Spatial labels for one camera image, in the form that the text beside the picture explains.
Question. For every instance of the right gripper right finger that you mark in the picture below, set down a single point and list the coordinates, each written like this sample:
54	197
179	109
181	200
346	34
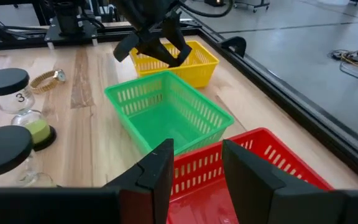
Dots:
259	193

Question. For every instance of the green plastic basket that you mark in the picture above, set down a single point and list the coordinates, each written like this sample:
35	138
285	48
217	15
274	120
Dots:
166	124

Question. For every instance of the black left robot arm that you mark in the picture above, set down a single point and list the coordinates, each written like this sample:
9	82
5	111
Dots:
68	18

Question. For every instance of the green sand hourglass marked three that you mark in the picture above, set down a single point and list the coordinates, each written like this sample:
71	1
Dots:
5	81

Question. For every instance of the red plastic basket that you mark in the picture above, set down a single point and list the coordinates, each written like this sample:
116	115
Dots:
204	199

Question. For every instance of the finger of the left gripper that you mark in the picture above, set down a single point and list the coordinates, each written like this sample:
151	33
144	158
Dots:
179	40
126	48

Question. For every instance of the wheeled cart base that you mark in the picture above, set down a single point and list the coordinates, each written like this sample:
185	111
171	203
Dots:
255	5

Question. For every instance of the glass hourglass black caps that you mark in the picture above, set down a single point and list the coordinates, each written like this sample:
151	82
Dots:
2	149

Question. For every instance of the yellow plastic basket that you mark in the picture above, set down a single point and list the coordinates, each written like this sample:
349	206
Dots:
197	70

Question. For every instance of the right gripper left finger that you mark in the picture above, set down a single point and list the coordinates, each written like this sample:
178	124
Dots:
148	193

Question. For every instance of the black table clamp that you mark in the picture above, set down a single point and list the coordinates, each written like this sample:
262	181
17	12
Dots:
236	43

